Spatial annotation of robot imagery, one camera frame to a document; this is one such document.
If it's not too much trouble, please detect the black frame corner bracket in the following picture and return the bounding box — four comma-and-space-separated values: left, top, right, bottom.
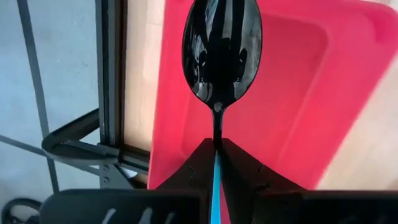
41, 108, 121, 164

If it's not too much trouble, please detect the black metal table frame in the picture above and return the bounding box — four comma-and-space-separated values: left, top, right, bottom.
95, 0, 150, 190

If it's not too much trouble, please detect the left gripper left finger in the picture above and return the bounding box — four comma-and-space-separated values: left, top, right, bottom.
40, 138, 217, 224

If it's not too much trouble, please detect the black spoon with blue handle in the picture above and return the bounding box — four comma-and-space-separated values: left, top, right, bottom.
182, 0, 264, 224

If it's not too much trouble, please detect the red plastic bin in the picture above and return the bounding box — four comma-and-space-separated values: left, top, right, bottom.
147, 0, 398, 224

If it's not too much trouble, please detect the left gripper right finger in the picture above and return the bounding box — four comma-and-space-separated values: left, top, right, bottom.
221, 138, 398, 224

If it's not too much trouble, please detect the black vacuum hose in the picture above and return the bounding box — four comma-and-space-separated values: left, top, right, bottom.
0, 197, 43, 224

